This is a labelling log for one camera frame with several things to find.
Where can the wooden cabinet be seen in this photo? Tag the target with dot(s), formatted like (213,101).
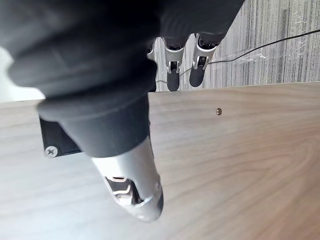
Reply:
(225,162)

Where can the brass screw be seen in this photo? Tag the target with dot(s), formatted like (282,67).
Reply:
(219,111)

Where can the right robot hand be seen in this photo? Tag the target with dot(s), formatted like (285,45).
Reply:
(82,75)

